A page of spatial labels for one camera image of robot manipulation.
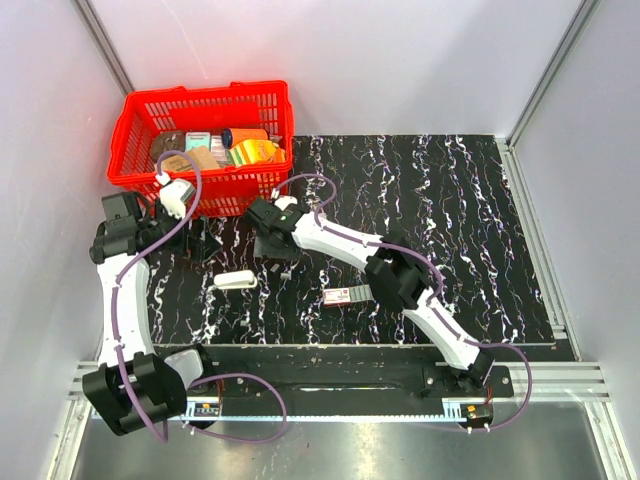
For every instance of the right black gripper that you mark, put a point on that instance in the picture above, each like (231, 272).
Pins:
(262, 248)

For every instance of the teal white box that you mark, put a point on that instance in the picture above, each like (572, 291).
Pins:
(194, 140)

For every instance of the yellow orange snack box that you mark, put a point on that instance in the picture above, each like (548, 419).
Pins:
(252, 152)

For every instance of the red plastic shopping basket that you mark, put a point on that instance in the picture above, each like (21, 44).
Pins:
(229, 191)

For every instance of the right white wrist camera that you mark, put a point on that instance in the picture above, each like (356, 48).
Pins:
(284, 202)

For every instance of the red white staple box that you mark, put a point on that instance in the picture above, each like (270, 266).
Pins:
(347, 295)

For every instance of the aluminium frame rail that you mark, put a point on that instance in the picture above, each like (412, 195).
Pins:
(556, 381)

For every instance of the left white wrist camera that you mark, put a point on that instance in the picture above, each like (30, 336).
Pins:
(175, 195)

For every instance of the orange bottle blue cap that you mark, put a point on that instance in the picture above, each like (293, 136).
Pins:
(230, 137)

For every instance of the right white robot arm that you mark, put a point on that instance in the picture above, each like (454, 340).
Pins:
(400, 280)

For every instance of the pink white small box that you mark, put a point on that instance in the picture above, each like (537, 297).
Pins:
(217, 149)

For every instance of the brown round cookie pack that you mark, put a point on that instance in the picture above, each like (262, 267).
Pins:
(173, 140)

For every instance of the brown cardboard box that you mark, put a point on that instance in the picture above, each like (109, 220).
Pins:
(201, 156)

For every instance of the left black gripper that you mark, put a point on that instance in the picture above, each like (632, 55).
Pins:
(201, 247)

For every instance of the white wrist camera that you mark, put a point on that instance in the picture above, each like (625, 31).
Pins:
(284, 202)
(175, 195)

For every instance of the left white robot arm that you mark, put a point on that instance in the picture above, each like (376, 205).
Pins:
(133, 387)

